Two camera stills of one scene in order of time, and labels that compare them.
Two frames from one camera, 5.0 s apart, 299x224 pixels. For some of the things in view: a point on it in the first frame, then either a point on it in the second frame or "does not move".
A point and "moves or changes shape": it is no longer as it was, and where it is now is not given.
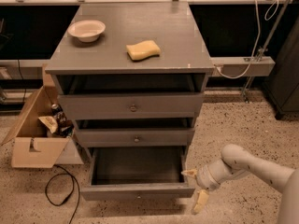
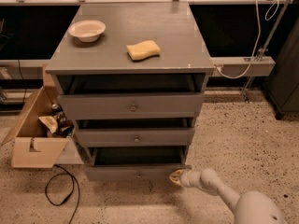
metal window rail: (220, 66) does not move
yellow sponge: (143, 49) does not move
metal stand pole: (271, 35) does not move
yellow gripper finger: (192, 172) to (175, 177)
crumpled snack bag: (50, 122) does not move
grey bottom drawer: (137, 173) moves or changes shape
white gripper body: (202, 178) to (185, 177)
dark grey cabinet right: (282, 84) does not move
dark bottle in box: (59, 114) does not move
